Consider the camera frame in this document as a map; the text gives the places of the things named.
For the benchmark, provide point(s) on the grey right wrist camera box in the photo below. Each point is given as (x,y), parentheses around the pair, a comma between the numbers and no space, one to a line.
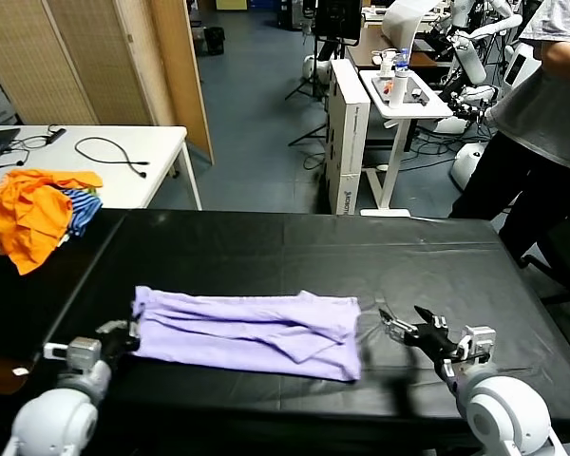
(480,342)

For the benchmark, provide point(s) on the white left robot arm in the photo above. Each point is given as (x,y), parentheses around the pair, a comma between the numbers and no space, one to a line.
(57,418)

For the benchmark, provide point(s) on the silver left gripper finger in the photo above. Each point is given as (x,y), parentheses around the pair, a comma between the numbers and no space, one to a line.
(135,328)
(114,327)

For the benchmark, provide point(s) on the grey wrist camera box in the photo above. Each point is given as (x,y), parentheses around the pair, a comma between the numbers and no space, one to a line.
(480,342)
(83,354)

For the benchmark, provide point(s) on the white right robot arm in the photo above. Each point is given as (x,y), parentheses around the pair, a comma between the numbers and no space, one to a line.
(503,413)

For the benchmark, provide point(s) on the white standing desk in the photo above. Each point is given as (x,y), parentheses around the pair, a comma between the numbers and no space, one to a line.
(411,113)

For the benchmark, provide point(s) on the tall white cardboard box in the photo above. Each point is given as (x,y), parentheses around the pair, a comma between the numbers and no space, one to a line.
(356,142)

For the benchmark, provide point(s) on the white round floor device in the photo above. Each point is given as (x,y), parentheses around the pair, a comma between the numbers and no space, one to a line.
(313,69)

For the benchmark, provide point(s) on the lavender t-shirt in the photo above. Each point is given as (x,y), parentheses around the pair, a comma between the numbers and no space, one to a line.
(247,332)

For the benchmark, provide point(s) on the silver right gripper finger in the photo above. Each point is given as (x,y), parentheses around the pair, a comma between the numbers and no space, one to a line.
(434,320)
(401,330)

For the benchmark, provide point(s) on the black side table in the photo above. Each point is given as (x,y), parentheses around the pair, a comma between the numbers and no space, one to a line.
(28,294)

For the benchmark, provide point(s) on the black table cover sheet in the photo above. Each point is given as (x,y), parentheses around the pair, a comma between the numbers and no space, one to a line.
(313,252)

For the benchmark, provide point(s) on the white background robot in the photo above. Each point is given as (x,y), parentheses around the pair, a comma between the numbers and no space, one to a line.
(472,62)

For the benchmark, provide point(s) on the person in grey shirt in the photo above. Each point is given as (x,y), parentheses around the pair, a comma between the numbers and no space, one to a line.
(551,119)

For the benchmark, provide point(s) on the orange garment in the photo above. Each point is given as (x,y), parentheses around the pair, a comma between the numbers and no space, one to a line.
(28,218)

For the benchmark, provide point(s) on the black bin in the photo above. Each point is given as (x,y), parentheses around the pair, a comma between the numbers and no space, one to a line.
(214,42)

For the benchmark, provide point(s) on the clear water bottle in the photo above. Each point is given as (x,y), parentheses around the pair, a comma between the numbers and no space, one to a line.
(403,62)

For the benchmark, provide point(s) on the grey tray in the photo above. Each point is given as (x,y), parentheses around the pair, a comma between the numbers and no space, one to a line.
(415,84)

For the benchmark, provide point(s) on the blue striped garment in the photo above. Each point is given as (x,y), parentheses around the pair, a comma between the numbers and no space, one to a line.
(85,209)

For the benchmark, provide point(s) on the small orange item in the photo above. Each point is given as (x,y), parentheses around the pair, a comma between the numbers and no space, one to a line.
(388,88)

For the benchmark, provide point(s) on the black tool on tray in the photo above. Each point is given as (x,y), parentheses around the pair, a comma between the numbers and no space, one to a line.
(415,97)

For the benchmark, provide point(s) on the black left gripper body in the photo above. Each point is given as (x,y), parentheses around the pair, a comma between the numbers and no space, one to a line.
(116,344)

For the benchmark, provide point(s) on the brown wooden desk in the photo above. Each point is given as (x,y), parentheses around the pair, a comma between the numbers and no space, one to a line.
(366,52)

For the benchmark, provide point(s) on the white curved sheet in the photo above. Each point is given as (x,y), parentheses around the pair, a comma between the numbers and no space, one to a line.
(401,24)

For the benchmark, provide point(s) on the white tumbler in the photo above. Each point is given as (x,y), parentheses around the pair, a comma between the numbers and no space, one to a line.
(397,92)

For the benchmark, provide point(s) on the white table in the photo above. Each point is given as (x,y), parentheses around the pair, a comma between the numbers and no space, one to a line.
(123,190)

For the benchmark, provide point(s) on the wooden folding screen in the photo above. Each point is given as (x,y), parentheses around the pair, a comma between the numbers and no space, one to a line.
(100,62)

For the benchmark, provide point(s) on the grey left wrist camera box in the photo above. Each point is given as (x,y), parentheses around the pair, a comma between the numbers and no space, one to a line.
(83,354)

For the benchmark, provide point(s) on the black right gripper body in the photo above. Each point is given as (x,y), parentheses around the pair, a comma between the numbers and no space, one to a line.
(437,344)

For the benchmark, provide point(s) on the black monitor on tripod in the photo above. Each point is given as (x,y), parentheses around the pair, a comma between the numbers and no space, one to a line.
(337,19)

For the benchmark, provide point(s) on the white cup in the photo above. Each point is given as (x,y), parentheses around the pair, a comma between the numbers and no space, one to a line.
(387,64)

